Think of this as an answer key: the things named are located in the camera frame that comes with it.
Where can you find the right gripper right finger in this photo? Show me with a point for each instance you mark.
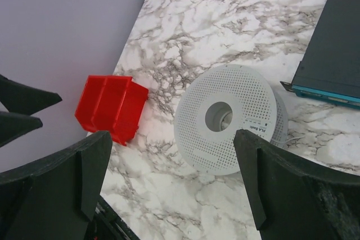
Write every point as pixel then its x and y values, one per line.
pixel 294 198

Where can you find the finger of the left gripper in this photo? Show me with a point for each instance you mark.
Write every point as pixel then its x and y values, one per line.
pixel 23 99
pixel 15 125

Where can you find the white cable spool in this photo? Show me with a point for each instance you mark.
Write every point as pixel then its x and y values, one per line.
pixel 219 102

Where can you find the blue network switch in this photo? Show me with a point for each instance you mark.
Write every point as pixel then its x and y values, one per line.
pixel 329 70

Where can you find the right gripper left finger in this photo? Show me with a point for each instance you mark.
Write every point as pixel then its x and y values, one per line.
pixel 55 197

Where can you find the red plastic bin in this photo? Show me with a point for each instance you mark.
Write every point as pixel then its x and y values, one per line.
pixel 112 103

